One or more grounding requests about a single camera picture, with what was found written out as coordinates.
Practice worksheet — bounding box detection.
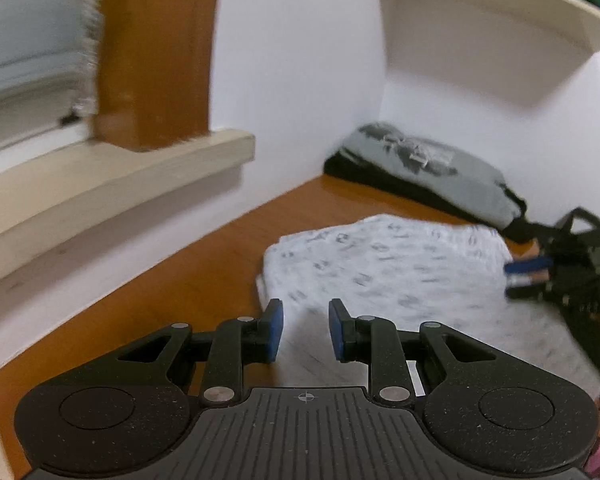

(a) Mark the white wall shelf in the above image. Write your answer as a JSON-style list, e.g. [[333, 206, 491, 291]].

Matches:
[[370, 0, 600, 109]]

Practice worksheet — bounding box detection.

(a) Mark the wooden window frame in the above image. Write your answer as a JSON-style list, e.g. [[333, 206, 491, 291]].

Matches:
[[94, 0, 226, 153]]

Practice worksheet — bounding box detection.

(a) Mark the blind cord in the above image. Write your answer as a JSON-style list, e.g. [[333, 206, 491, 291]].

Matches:
[[60, 0, 106, 126]]

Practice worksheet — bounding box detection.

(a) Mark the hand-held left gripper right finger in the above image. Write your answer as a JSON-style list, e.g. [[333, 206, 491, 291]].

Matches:
[[328, 298, 497, 406]]

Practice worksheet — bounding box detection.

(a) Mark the patterned white pajama shirt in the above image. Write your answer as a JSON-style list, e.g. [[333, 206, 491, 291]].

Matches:
[[255, 213, 600, 389]]

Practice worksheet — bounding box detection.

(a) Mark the grey window blind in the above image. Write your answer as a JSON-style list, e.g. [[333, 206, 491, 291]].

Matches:
[[0, 0, 93, 158]]

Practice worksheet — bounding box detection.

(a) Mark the black garment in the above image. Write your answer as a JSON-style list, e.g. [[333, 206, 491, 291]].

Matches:
[[322, 152, 543, 245]]

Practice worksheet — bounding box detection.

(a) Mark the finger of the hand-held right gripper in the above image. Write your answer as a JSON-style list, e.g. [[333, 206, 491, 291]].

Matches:
[[505, 282, 551, 302], [504, 256, 553, 276]]

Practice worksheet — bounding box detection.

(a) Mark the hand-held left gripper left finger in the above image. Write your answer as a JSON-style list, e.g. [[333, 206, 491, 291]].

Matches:
[[117, 298, 285, 406]]

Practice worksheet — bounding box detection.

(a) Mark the grey printed t-shirt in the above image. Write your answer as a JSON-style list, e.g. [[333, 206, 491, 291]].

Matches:
[[340, 121, 518, 231]]

